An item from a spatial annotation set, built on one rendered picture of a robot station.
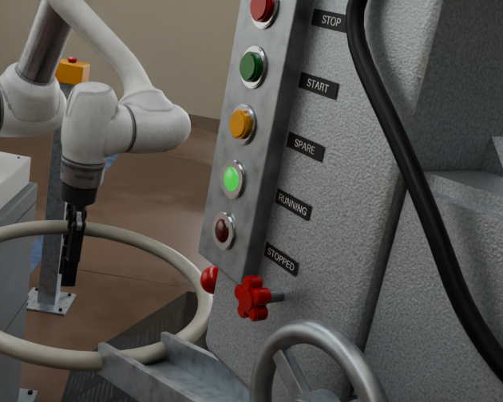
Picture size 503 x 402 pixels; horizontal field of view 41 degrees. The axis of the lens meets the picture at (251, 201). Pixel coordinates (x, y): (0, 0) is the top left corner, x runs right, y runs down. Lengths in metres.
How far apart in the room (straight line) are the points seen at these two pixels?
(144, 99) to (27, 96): 0.57
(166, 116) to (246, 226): 0.87
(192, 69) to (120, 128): 6.37
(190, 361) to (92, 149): 0.51
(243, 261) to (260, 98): 0.15
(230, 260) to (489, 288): 0.26
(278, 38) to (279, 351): 0.25
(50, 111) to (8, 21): 6.11
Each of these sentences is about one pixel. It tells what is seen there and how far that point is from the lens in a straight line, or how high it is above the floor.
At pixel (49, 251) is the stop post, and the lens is 3.02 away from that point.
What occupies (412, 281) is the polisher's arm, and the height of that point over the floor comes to 1.31.
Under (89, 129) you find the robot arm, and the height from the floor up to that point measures 1.17.
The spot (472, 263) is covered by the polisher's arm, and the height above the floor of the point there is 1.34.
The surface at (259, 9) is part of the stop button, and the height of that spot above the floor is 1.47.
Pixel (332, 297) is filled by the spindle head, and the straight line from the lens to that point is 0.54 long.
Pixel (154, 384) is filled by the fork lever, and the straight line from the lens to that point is 0.93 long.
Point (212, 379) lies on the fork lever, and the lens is 1.01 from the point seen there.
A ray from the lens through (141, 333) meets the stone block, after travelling 1.49.
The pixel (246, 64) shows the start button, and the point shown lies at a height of 1.42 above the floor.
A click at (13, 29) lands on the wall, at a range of 8.08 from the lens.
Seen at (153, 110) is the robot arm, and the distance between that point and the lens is 1.43.
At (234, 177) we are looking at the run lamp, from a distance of 0.60.
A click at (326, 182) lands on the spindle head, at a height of 1.35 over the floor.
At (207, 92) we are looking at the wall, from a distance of 7.75.
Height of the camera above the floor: 1.48
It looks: 17 degrees down
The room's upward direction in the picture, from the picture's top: 11 degrees clockwise
